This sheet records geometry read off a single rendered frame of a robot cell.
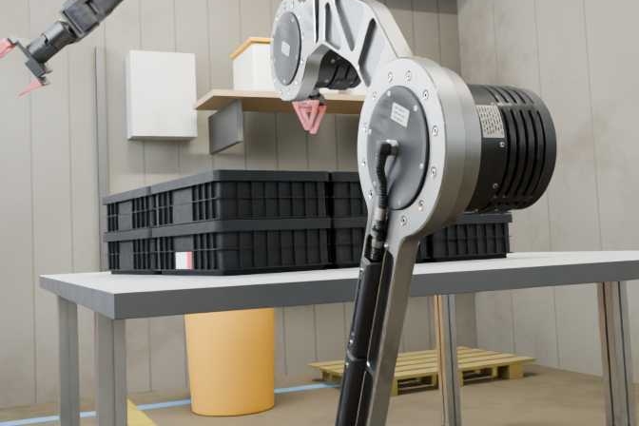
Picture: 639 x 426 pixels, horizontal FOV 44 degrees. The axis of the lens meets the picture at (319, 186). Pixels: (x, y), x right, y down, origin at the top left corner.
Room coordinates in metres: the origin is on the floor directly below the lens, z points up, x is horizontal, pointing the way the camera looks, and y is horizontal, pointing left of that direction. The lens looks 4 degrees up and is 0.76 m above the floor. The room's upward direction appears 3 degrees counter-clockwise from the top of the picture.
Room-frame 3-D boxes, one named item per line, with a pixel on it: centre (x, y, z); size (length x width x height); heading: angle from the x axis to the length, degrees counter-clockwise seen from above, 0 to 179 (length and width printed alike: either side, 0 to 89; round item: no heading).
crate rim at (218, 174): (1.94, 0.20, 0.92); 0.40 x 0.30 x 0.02; 33
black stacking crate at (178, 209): (1.94, 0.20, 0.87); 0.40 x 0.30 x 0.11; 33
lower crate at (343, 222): (2.10, -0.05, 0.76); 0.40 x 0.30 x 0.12; 33
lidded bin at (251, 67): (4.34, 0.16, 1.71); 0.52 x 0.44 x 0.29; 113
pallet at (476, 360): (4.44, -0.51, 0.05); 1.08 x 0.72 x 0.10; 113
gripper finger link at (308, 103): (2.04, 0.02, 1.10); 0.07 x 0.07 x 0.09; 77
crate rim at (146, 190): (2.27, 0.42, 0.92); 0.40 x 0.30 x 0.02; 33
